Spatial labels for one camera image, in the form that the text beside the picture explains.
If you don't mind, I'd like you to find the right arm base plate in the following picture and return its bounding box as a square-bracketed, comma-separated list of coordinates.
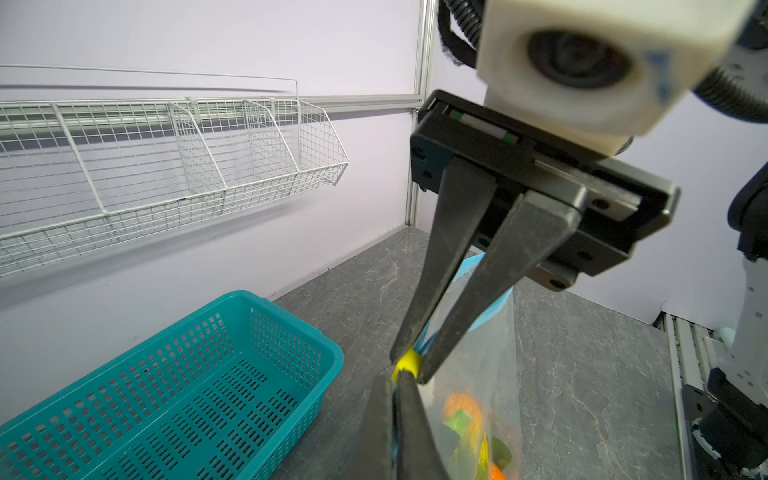
[681, 385, 723, 480]

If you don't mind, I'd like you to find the clear zip top bag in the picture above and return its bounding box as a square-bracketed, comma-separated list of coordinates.
[418, 290, 521, 479]

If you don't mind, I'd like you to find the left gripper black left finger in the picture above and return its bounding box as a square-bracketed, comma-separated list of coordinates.
[350, 374, 394, 480]

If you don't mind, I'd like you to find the teal plastic basket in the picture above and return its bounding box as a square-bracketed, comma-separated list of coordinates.
[1, 291, 344, 479]

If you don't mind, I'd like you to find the white wire shelf basket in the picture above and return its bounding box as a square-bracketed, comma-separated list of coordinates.
[1, 63, 349, 277]

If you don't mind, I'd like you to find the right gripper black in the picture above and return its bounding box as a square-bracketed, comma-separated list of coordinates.
[390, 90, 681, 384]

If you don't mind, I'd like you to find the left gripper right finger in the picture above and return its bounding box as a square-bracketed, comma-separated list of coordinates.
[395, 370, 449, 479]

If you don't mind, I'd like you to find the small orange toy carrot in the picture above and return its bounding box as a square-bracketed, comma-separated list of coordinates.
[443, 394, 483, 436]

